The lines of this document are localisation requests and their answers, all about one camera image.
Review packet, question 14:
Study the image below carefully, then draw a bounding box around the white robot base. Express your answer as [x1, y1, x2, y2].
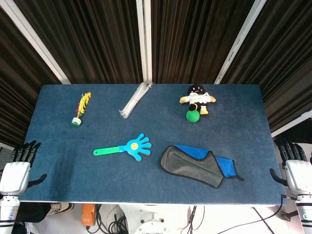
[119, 204, 193, 234]

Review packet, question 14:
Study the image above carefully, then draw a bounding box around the yellow feather shuttlecock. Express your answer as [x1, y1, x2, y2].
[71, 92, 92, 127]

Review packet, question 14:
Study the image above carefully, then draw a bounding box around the black white plush doll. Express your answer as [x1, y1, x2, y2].
[179, 84, 217, 115]

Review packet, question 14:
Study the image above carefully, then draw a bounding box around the white sneaker shoe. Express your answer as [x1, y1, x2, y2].
[46, 202, 75, 216]

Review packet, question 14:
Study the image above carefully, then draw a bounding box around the white aluminium frame bar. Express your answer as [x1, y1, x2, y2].
[271, 111, 312, 137]

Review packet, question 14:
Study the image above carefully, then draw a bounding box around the blue hand clapper green handle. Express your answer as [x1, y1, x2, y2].
[93, 133, 152, 162]

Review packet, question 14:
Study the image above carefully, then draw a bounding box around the orange plastic box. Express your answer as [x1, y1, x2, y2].
[81, 203, 96, 226]

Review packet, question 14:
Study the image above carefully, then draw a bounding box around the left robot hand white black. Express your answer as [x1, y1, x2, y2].
[0, 140, 47, 195]

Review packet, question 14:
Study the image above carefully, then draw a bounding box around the grey blue microfibre cloth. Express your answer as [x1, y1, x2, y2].
[159, 144, 244, 190]

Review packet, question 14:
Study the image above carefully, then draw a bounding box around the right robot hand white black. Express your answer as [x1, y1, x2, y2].
[269, 137, 312, 195]

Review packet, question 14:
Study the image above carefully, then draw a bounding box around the blue fabric table cover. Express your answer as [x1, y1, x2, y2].
[19, 84, 287, 205]

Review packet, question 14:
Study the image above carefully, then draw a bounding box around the long black cable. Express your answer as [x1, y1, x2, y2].
[211, 194, 297, 234]

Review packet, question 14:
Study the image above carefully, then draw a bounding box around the white aluminium frame post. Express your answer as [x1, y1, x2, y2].
[214, 0, 269, 85]
[0, 0, 71, 85]
[136, 0, 153, 83]

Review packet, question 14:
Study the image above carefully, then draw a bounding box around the dark metal connector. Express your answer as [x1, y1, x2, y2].
[280, 211, 297, 221]

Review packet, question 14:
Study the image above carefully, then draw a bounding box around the bundle of clear wrapped straws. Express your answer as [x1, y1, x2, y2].
[118, 82, 154, 119]

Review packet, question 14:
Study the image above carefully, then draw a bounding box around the black cable bundle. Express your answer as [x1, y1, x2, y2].
[96, 204, 134, 234]

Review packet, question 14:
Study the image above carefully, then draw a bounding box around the grey mesh chair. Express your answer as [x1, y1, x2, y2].
[0, 142, 14, 163]

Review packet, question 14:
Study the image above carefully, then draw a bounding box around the green foam ball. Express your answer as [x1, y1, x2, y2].
[186, 110, 200, 122]

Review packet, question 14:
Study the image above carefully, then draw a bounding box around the dark brown pleated curtain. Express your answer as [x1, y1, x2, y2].
[0, 0, 312, 147]

